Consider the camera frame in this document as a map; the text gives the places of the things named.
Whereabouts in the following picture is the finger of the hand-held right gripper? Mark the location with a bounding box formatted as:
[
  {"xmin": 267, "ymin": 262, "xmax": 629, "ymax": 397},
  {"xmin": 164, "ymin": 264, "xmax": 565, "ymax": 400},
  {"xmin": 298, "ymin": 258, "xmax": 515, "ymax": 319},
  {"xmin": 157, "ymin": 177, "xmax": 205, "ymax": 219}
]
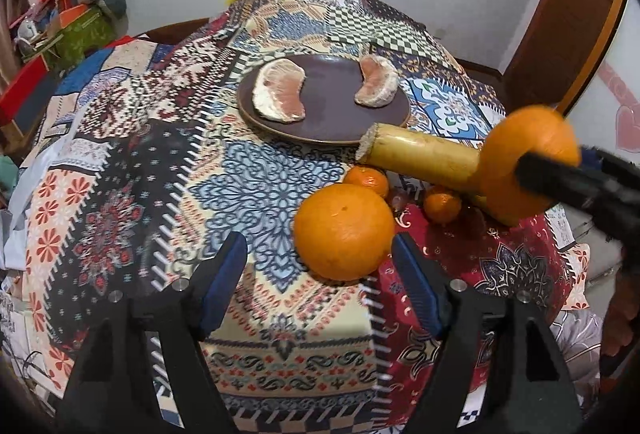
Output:
[
  {"xmin": 515, "ymin": 151, "xmax": 640, "ymax": 239},
  {"xmin": 580, "ymin": 145, "xmax": 640, "ymax": 192}
]

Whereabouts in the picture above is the white wardrobe door with hearts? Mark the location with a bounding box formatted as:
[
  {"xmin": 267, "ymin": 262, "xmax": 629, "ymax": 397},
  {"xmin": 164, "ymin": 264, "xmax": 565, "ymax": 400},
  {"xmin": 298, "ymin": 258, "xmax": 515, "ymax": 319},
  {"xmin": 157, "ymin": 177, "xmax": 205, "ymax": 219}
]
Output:
[{"xmin": 565, "ymin": 0, "xmax": 640, "ymax": 165}]

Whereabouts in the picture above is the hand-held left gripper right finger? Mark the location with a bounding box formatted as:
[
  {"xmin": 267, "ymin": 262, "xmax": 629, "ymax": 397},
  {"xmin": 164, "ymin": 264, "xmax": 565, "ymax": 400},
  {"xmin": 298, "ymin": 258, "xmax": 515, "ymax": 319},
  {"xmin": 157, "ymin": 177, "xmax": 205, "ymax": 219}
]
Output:
[{"xmin": 391, "ymin": 233, "xmax": 583, "ymax": 434}]

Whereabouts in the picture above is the dark red grape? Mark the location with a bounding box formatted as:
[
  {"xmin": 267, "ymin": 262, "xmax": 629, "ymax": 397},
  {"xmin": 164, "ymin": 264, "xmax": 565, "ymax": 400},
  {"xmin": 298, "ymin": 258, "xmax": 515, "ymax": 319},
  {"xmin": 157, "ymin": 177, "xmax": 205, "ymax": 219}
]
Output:
[{"xmin": 387, "ymin": 191, "xmax": 413, "ymax": 215}]

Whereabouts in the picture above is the grey floral bedsheet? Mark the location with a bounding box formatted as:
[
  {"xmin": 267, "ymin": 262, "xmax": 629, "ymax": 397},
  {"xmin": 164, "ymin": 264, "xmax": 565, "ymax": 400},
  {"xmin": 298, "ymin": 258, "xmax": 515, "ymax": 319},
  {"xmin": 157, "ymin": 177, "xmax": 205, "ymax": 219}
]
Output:
[{"xmin": 550, "ymin": 204, "xmax": 626, "ymax": 415}]

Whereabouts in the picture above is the peeled pomelo segment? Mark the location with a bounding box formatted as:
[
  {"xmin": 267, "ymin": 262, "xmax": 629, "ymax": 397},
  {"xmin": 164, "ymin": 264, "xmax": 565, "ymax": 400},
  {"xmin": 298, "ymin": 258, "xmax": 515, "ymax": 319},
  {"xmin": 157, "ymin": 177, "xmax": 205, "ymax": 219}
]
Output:
[
  {"xmin": 354, "ymin": 55, "xmax": 399, "ymax": 107},
  {"xmin": 251, "ymin": 58, "xmax": 307, "ymax": 122}
]

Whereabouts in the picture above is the teal cloth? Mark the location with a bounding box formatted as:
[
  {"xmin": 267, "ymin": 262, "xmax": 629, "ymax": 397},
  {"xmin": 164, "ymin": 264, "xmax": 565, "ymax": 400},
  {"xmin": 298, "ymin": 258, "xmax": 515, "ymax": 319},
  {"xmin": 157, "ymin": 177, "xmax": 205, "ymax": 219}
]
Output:
[{"xmin": 0, "ymin": 154, "xmax": 18, "ymax": 195}]

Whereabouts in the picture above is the brown wooden door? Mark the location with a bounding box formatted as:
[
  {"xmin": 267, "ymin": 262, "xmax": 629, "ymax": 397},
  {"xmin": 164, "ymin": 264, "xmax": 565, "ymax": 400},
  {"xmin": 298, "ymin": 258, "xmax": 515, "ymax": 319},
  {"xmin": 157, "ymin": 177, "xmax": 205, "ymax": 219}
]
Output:
[{"xmin": 502, "ymin": 0, "xmax": 628, "ymax": 115}]

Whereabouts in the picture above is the red box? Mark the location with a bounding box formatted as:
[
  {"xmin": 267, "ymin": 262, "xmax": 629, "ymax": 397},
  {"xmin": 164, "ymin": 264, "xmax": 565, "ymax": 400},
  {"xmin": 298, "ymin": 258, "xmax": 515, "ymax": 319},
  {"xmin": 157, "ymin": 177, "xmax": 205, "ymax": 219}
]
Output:
[{"xmin": 0, "ymin": 58, "xmax": 51, "ymax": 115}]

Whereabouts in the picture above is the large orange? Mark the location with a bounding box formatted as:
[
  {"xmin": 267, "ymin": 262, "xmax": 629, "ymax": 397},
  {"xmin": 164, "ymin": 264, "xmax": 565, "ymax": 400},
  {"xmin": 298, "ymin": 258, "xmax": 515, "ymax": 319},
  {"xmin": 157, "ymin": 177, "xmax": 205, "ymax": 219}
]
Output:
[
  {"xmin": 482, "ymin": 106, "xmax": 583, "ymax": 215},
  {"xmin": 293, "ymin": 184, "xmax": 396, "ymax": 282}
]

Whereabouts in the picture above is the green storage bag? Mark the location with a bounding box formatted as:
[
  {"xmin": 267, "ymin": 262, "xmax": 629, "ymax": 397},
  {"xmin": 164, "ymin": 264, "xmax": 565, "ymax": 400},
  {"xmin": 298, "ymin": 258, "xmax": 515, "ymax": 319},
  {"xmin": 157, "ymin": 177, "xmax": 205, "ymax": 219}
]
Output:
[{"xmin": 47, "ymin": 11, "xmax": 118, "ymax": 64}]

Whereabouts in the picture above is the person's right hand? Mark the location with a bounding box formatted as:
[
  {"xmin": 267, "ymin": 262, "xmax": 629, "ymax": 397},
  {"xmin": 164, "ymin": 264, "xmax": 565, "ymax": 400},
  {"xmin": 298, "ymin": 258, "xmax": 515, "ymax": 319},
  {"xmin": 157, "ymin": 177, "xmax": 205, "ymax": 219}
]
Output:
[{"xmin": 601, "ymin": 259, "xmax": 640, "ymax": 360}]

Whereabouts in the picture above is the small tangerine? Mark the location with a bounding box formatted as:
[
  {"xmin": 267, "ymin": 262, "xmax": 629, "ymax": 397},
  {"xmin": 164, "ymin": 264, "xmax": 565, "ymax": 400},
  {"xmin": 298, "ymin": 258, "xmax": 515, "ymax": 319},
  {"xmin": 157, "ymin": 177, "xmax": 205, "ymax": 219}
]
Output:
[
  {"xmin": 424, "ymin": 192, "xmax": 462, "ymax": 225},
  {"xmin": 342, "ymin": 166, "xmax": 390, "ymax": 199}
]

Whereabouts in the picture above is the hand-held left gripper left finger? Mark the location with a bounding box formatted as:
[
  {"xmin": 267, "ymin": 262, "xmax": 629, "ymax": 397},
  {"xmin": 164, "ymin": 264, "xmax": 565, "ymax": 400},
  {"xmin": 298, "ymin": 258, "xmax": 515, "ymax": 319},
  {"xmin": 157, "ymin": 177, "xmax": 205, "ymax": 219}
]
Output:
[{"xmin": 55, "ymin": 231, "xmax": 248, "ymax": 434}]

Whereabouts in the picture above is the dark brown round plate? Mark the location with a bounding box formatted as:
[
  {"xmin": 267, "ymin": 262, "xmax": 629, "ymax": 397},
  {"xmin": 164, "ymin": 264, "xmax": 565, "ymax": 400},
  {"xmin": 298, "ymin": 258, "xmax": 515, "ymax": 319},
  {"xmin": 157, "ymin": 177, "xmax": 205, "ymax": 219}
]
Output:
[{"xmin": 236, "ymin": 54, "xmax": 412, "ymax": 145}]

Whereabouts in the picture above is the wooden bed frame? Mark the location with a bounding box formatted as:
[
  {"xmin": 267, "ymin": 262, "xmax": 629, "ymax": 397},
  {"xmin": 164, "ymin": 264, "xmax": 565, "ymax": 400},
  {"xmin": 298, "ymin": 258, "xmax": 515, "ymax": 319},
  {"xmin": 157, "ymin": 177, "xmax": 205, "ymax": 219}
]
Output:
[{"xmin": 127, "ymin": 18, "xmax": 211, "ymax": 45}]

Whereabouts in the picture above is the patchwork printed blanket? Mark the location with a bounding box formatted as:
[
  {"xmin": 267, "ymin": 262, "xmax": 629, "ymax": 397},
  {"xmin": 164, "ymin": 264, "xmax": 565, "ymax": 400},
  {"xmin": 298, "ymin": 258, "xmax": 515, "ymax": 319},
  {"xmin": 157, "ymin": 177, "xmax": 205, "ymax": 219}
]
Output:
[{"xmin": 10, "ymin": 0, "xmax": 601, "ymax": 434}]

